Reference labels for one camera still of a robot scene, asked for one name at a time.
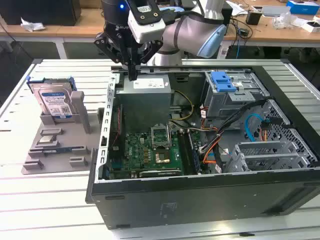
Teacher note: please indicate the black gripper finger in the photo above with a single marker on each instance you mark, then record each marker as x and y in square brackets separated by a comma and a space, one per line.
[112, 48]
[150, 51]

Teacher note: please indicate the hard disk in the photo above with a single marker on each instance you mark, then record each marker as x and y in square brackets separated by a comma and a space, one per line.
[53, 100]

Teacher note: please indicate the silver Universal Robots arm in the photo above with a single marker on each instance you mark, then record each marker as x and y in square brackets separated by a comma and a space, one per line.
[185, 32]

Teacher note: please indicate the metal disk bay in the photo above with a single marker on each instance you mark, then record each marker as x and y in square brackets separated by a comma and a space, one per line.
[262, 147]

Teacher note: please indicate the wooden desk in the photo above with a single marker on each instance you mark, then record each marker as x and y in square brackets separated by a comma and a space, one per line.
[82, 27]

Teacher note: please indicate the grey power supply unit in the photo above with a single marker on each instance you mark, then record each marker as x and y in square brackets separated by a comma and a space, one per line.
[143, 105]

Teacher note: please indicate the large black box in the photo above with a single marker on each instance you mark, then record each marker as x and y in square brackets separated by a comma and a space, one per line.
[40, 11]

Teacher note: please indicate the blue plastic drive latch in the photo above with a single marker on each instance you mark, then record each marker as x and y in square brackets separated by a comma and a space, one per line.
[221, 82]

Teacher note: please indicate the crumpled white paper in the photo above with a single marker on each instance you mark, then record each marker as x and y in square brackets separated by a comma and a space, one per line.
[32, 25]

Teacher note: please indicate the black desktop tower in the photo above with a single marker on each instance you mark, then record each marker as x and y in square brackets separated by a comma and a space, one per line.
[228, 17]

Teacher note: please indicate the metal drive cage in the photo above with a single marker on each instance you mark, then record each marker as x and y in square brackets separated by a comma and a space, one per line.
[220, 105]

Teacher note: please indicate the grey parts rack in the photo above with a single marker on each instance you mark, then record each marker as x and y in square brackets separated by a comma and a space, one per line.
[65, 140]

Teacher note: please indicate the green motherboard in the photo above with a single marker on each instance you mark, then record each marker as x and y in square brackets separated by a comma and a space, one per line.
[135, 155]

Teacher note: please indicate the black RAM slot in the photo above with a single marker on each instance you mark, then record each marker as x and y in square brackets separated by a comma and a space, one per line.
[184, 152]

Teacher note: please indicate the CPU socket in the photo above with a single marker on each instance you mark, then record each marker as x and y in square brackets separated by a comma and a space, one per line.
[162, 158]

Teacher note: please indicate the installed RAM stick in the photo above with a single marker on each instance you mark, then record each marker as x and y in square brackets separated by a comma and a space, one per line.
[195, 152]

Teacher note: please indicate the silver CPU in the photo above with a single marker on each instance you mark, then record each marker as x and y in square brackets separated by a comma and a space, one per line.
[48, 139]

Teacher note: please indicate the loose RAM stick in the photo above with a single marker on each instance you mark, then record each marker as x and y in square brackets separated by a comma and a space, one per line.
[58, 150]

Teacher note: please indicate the black graphics card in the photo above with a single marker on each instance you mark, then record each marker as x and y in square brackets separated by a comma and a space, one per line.
[160, 173]

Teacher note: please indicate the grey flat tray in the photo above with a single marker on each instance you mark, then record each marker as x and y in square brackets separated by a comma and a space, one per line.
[275, 10]

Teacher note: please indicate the clear plastic bag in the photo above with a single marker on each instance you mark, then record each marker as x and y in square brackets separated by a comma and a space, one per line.
[283, 20]

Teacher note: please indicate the black open PC case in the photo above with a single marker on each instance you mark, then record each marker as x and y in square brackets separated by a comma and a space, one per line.
[200, 200]

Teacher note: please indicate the blue cardboard box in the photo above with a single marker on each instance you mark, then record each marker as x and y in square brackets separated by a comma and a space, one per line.
[303, 7]

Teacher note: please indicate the small white box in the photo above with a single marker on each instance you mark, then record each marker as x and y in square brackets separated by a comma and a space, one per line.
[311, 27]

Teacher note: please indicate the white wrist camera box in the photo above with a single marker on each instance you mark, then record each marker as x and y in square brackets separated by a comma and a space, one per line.
[150, 31]

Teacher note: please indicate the black camera bracket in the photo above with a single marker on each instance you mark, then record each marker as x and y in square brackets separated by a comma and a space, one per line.
[137, 12]

